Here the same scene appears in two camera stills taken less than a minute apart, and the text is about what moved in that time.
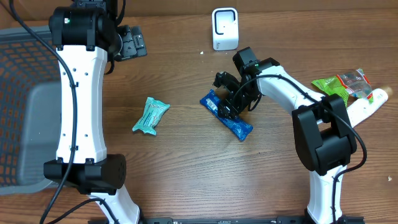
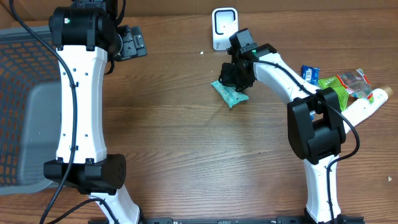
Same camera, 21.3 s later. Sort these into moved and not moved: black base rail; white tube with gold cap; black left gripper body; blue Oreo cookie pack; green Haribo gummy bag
Moved: blue Oreo cookie pack
Not moved: black base rail; black left gripper body; white tube with gold cap; green Haribo gummy bag
